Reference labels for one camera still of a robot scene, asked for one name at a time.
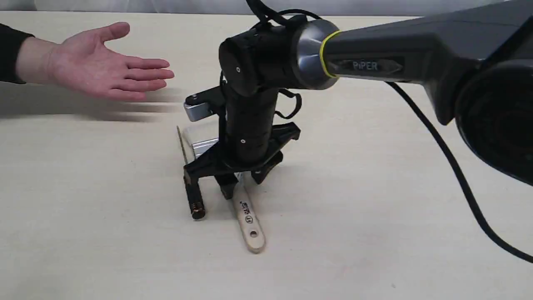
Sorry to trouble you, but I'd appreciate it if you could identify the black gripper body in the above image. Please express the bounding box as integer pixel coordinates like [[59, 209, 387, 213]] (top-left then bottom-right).
[[184, 90, 301, 184]]

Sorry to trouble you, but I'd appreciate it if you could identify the wooden handled paint brush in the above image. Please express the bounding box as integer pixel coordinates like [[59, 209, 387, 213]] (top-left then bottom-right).
[[182, 126, 266, 254]]

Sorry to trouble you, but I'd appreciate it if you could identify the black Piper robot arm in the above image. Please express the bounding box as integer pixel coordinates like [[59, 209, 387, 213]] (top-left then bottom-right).
[[184, 0, 532, 204]]

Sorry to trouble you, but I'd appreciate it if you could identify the open bare human hand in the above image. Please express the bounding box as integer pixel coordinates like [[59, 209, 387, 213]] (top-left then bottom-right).
[[15, 22, 174, 101]]

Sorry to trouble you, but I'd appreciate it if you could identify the gold black precision screwdriver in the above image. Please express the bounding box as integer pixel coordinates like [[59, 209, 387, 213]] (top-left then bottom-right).
[[176, 126, 206, 221]]

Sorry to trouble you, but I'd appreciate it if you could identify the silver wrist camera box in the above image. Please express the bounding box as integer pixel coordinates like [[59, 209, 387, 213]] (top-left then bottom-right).
[[183, 86, 225, 122]]

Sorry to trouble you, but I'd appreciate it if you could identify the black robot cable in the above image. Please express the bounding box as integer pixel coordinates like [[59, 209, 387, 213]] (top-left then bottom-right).
[[384, 81, 533, 264]]

